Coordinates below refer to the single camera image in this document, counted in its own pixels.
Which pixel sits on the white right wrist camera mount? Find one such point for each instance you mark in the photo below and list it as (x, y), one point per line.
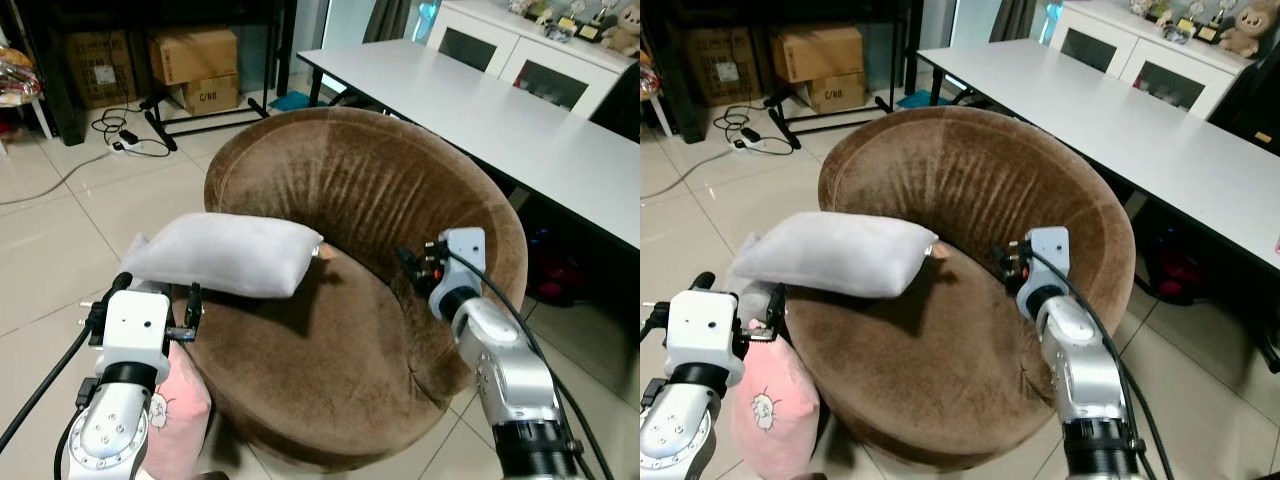
(462, 262)
(1046, 260)

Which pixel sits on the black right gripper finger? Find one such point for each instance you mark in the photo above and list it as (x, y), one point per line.
(409, 264)
(1001, 262)

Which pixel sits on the dark printed cardboard box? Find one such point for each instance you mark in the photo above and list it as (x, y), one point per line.
(722, 66)
(100, 68)

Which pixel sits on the long white table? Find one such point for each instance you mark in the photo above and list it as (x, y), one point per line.
(1110, 125)
(500, 120)

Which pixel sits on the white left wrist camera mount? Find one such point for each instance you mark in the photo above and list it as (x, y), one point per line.
(705, 325)
(135, 325)

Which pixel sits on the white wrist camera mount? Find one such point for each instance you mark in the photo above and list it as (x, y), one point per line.
(1046, 260)
(462, 262)
(135, 325)
(705, 325)

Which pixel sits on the brown round sofa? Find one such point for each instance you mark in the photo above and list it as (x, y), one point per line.
(370, 200)
(975, 200)

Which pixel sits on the grey pillow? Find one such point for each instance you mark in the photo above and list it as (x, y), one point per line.
(225, 252)
(835, 252)

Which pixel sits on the black metal stand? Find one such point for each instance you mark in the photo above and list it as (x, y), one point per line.
(783, 122)
(160, 125)

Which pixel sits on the white cabinet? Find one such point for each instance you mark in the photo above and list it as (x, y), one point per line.
(520, 50)
(1140, 50)

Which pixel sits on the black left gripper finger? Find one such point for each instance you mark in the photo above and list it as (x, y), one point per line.
(776, 306)
(193, 305)

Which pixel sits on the small lettered cardboard box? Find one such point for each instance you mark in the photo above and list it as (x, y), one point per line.
(835, 93)
(207, 95)

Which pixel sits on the white power strip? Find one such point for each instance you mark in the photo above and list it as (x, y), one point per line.
(750, 141)
(125, 143)

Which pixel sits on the beige plush toy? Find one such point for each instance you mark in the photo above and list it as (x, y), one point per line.
(622, 30)
(1244, 30)

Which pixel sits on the red object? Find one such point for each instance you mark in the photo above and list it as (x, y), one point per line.
(558, 265)
(1182, 268)

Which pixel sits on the plain brown cardboard box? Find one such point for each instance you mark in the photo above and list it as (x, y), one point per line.
(818, 52)
(193, 55)

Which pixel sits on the shiny wrapped bundle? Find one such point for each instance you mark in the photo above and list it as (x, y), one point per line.
(15, 78)
(650, 78)

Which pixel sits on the pink pillow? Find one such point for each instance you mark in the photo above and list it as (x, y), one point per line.
(772, 405)
(180, 420)

